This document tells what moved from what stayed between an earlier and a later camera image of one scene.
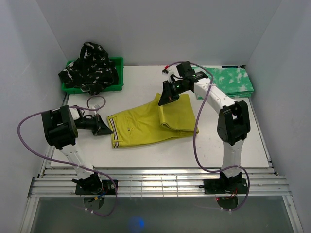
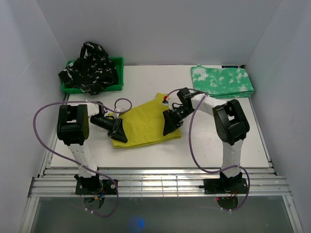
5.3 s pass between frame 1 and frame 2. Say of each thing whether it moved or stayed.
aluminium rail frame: stayed
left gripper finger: moved
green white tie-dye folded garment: stayed
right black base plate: stayed
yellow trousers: moved
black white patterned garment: stayed
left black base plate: stayed
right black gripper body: moved
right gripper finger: moved
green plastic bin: stayed
